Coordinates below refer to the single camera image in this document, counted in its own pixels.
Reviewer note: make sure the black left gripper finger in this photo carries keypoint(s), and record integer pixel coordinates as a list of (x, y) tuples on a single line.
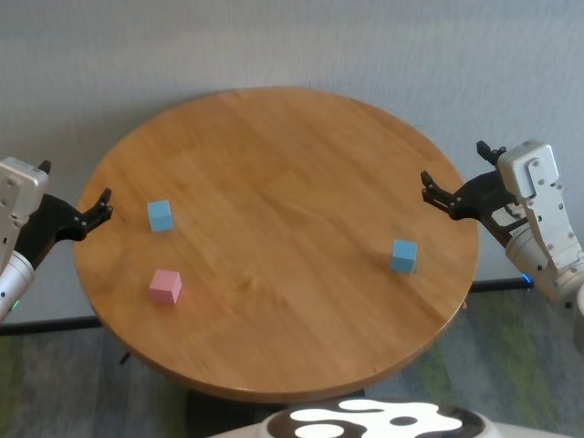
[(44, 167), (98, 211)]

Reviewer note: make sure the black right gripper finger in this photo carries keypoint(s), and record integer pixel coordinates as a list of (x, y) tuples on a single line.
[(440, 196), (490, 153)]

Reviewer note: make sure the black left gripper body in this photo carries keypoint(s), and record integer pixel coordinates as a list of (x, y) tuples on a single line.
[(48, 223)]

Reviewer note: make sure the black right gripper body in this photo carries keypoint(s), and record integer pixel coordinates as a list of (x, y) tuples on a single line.
[(488, 196)]

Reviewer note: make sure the blue cube block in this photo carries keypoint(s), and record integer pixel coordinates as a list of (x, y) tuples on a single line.
[(403, 257), (159, 216)]

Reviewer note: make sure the pink cube block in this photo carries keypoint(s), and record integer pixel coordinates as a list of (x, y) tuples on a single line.
[(164, 287)]

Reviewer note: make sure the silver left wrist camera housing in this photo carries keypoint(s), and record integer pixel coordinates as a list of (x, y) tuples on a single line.
[(20, 182)]

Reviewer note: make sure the dark table pedestal base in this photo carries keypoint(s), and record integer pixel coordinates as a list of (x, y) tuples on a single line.
[(219, 410)]

